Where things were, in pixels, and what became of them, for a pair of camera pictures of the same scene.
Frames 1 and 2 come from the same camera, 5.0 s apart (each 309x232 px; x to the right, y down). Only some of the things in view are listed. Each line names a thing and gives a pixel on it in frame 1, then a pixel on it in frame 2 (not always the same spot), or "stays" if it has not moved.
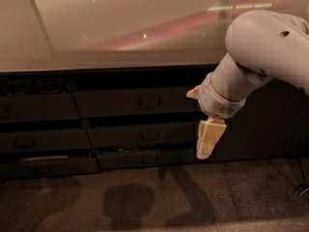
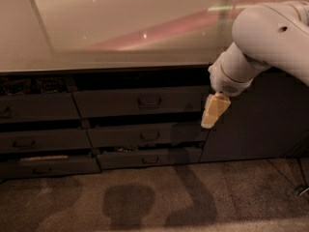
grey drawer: x=60 y=139 stays
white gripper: x=216 y=102 → x=224 y=79
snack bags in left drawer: x=43 y=85 stays
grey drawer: x=150 y=102 stays
